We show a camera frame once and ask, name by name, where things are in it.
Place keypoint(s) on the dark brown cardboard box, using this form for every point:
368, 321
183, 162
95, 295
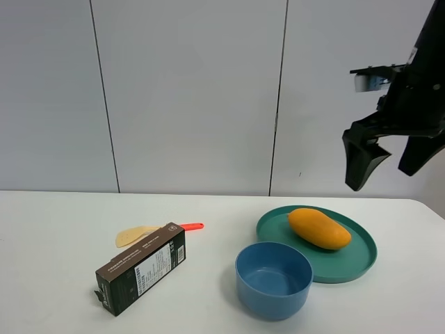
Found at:
122, 281

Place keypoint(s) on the wrist camera with white label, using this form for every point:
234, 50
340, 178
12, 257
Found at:
374, 78

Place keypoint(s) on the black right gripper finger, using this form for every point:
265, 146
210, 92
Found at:
361, 160

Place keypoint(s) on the teal green round plate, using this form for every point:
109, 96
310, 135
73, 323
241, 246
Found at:
329, 266

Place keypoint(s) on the blue plastic bowl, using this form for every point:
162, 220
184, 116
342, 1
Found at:
272, 280

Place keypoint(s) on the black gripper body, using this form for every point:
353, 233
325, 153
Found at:
414, 102

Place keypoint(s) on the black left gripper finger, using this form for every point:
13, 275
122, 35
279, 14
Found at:
418, 152

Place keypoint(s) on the beige spatula with red handle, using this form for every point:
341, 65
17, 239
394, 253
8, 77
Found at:
132, 235

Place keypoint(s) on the orange yellow mango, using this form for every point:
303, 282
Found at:
318, 229

